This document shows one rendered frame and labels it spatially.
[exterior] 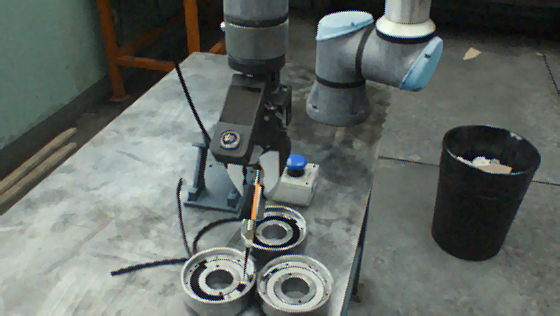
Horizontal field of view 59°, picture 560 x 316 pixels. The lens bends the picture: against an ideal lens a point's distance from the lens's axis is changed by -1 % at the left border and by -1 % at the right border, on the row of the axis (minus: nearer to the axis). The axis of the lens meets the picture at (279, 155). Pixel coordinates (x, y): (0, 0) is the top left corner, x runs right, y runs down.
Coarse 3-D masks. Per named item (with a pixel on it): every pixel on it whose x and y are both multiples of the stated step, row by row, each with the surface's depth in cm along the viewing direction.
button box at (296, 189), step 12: (288, 168) 90; (312, 168) 91; (288, 180) 88; (300, 180) 88; (312, 180) 88; (276, 192) 89; (288, 192) 89; (300, 192) 88; (312, 192) 90; (300, 204) 89
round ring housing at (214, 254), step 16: (192, 256) 73; (208, 256) 74; (224, 256) 74; (240, 256) 74; (192, 272) 72; (208, 272) 72; (224, 272) 73; (256, 272) 70; (208, 288) 69; (256, 288) 71; (192, 304) 67; (208, 304) 66; (224, 304) 66; (240, 304) 67
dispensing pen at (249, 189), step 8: (256, 168) 70; (256, 176) 70; (248, 184) 70; (248, 192) 69; (248, 200) 69; (248, 208) 69; (240, 216) 69; (248, 216) 69; (248, 224) 70; (248, 232) 70; (248, 240) 70; (248, 248) 70
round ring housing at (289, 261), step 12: (276, 264) 73; (288, 264) 73; (300, 264) 73; (312, 264) 73; (288, 276) 71; (300, 276) 71; (324, 276) 71; (264, 288) 69; (276, 288) 69; (288, 288) 72; (300, 288) 72; (312, 288) 69; (324, 288) 69; (264, 300) 66; (288, 300) 67; (300, 300) 68; (324, 300) 66; (276, 312) 65; (288, 312) 65; (300, 312) 65; (312, 312) 65; (324, 312) 67
